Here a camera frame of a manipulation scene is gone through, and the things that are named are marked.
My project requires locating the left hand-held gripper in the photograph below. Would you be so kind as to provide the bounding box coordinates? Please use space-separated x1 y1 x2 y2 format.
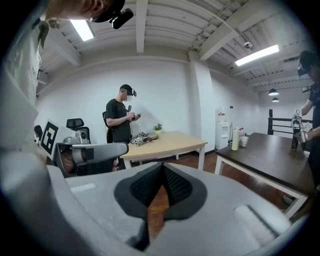
39 119 130 178

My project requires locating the cream bottle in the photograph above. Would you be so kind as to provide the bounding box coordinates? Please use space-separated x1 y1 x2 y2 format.
231 131 240 152

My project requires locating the black metal railing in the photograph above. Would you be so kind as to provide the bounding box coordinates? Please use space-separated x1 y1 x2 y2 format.
267 109 314 137

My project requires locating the black office chair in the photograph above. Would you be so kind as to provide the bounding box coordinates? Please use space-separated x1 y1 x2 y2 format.
65 118 91 145

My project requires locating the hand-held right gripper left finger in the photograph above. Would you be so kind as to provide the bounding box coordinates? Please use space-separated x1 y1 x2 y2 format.
0 147 165 256

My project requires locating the black head-mounted camera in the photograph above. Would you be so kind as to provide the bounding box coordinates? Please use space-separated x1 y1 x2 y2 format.
91 0 135 30

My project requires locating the light wooden table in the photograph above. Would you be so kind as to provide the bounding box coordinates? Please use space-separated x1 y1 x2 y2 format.
119 130 209 171

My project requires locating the dark brown wooden table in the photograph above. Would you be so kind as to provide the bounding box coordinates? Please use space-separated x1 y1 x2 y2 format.
214 132 316 221

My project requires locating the person's left hand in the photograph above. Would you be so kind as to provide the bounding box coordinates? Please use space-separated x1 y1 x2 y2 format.
61 152 76 174

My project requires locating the white water dispenser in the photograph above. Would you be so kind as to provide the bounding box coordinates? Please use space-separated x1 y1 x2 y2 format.
215 106 231 151

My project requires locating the long ceiling light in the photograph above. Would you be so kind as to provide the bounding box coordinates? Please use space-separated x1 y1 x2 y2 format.
234 44 281 67
69 19 95 42

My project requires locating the person's head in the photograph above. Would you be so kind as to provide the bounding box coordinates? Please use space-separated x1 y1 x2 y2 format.
46 0 126 24

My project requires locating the person's grey shirt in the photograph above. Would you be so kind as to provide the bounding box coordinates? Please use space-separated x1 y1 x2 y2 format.
2 17 61 162

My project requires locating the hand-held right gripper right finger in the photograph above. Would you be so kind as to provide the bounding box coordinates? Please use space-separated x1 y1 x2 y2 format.
147 161 312 256

